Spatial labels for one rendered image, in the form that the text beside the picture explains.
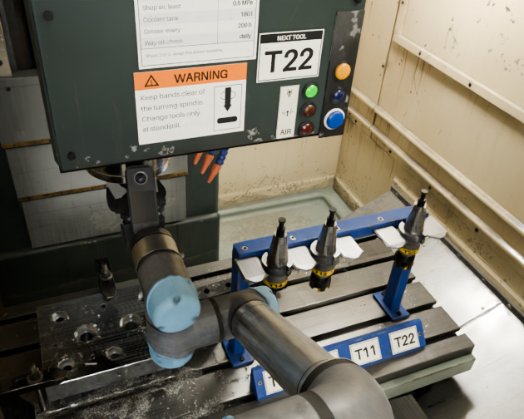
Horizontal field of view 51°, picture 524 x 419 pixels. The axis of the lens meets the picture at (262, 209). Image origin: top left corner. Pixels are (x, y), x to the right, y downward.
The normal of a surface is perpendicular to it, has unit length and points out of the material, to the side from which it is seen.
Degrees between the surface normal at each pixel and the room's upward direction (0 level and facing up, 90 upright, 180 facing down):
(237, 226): 0
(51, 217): 89
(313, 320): 0
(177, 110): 90
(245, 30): 90
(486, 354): 24
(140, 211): 59
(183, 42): 90
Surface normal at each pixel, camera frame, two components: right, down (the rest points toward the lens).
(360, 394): 0.36, -0.90
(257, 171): 0.38, 0.58
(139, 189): 0.32, 0.08
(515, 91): -0.92, 0.18
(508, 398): -0.32, -0.65
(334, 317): 0.07, -0.80
